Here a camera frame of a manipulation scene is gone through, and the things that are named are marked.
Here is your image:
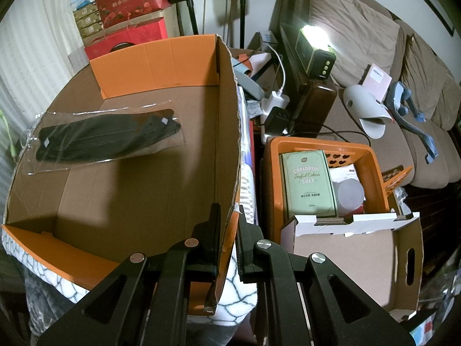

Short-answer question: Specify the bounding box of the black speaker stand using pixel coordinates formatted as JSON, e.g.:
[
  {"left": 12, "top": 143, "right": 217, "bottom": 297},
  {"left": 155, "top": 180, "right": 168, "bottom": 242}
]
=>
[
  {"left": 185, "top": 0, "right": 199, "bottom": 37},
  {"left": 238, "top": 0, "right": 249, "bottom": 49}
]

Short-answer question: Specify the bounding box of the white cardboard tray box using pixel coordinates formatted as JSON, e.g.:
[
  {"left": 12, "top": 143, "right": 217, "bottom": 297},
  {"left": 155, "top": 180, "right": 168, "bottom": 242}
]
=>
[{"left": 280, "top": 212, "right": 424, "bottom": 323}]

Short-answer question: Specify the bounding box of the pink booklet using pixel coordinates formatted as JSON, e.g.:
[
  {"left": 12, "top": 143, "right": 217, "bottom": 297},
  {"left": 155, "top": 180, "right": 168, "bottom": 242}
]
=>
[{"left": 362, "top": 64, "right": 392, "bottom": 98}]

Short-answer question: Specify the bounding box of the black face mask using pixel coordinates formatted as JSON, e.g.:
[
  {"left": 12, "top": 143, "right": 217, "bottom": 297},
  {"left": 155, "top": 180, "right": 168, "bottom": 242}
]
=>
[{"left": 22, "top": 104, "right": 187, "bottom": 175}]

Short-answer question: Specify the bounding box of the white charger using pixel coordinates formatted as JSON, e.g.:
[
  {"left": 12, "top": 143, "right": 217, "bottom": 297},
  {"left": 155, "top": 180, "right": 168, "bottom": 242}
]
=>
[{"left": 260, "top": 92, "right": 290, "bottom": 114}]

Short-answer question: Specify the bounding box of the orange perforated panel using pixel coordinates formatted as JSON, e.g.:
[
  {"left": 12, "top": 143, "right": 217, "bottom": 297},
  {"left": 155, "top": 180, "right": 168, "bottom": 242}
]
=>
[{"left": 383, "top": 166, "right": 414, "bottom": 195}]

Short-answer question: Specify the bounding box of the green lantern light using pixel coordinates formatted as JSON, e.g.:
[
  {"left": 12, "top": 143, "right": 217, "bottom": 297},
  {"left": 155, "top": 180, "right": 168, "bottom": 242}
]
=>
[{"left": 294, "top": 25, "right": 337, "bottom": 79}]

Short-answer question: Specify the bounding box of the black power adapter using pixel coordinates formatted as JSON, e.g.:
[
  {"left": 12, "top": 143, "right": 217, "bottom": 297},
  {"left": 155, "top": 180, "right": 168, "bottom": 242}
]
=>
[{"left": 264, "top": 106, "right": 290, "bottom": 134}]

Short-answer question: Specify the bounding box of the white charger cable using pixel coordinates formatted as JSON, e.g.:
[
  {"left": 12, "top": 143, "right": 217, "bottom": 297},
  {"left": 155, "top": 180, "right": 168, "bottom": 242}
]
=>
[{"left": 268, "top": 45, "right": 285, "bottom": 96}]

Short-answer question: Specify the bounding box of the large cardboard box orange inside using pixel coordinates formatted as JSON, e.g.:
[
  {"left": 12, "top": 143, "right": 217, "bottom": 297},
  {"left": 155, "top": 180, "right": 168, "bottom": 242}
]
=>
[{"left": 2, "top": 34, "right": 243, "bottom": 316}]

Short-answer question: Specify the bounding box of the brown sofa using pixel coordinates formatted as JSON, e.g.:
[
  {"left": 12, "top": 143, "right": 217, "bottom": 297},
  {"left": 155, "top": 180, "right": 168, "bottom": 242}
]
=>
[{"left": 270, "top": 0, "right": 461, "bottom": 188}]

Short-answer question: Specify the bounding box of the blue phone holder clamp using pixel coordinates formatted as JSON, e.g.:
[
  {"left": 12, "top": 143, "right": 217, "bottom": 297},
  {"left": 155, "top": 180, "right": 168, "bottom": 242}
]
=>
[{"left": 387, "top": 81, "right": 440, "bottom": 164}]

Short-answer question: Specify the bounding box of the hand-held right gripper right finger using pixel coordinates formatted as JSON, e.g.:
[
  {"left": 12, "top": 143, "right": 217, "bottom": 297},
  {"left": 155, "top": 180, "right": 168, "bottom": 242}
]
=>
[{"left": 238, "top": 205, "right": 415, "bottom": 346}]

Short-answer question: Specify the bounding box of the orange plastic basket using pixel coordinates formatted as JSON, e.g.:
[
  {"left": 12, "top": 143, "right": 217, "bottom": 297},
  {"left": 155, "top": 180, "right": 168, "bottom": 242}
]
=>
[{"left": 262, "top": 136, "right": 391, "bottom": 240}]

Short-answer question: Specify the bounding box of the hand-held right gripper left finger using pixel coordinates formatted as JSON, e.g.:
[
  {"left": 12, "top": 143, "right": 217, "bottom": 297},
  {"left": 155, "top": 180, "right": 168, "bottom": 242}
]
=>
[{"left": 36, "top": 203, "right": 222, "bottom": 346}]

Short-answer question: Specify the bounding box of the green printed box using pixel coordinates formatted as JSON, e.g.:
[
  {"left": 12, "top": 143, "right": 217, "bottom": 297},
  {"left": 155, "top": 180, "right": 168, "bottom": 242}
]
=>
[{"left": 280, "top": 150, "right": 339, "bottom": 220}]

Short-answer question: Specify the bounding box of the red printed gift box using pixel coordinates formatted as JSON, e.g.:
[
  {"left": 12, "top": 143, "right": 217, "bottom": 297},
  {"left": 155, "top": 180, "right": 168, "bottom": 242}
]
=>
[{"left": 93, "top": 0, "right": 171, "bottom": 29}]

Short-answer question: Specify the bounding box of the translucent white cup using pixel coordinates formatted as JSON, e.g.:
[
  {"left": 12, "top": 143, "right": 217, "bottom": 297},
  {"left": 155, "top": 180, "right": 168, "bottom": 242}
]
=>
[{"left": 332, "top": 179, "right": 366, "bottom": 217}]

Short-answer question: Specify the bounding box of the brown leather box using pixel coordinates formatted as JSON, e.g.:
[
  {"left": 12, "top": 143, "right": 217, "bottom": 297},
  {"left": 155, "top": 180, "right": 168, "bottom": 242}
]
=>
[{"left": 299, "top": 77, "right": 338, "bottom": 130}]

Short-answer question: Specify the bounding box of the dark picture frame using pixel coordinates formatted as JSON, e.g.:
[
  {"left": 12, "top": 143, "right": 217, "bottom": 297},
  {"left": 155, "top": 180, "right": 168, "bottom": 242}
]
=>
[{"left": 392, "top": 0, "right": 454, "bottom": 37}]

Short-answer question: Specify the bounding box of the black cable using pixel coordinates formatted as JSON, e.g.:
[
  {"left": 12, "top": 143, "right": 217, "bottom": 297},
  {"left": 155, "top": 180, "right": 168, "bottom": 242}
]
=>
[{"left": 288, "top": 123, "right": 371, "bottom": 141}]

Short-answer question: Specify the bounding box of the olive patterned box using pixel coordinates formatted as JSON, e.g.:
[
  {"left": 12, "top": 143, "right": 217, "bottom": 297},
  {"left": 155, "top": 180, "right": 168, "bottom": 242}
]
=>
[
  {"left": 75, "top": 16, "right": 102, "bottom": 30},
  {"left": 73, "top": 6, "right": 100, "bottom": 19},
  {"left": 78, "top": 25, "right": 103, "bottom": 41}
]

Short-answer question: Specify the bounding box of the grey plastic band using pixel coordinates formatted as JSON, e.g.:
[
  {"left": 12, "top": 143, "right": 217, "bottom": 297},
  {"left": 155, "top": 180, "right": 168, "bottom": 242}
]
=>
[{"left": 234, "top": 68, "right": 263, "bottom": 99}]

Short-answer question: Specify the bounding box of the white slipper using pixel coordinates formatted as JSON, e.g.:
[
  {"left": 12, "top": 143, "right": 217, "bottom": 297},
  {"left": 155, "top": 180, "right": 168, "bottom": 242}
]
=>
[{"left": 343, "top": 84, "right": 393, "bottom": 139}]

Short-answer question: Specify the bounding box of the plain red gift box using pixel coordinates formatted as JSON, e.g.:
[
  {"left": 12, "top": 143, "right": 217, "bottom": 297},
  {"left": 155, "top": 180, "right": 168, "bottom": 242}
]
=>
[{"left": 84, "top": 20, "right": 170, "bottom": 60}]

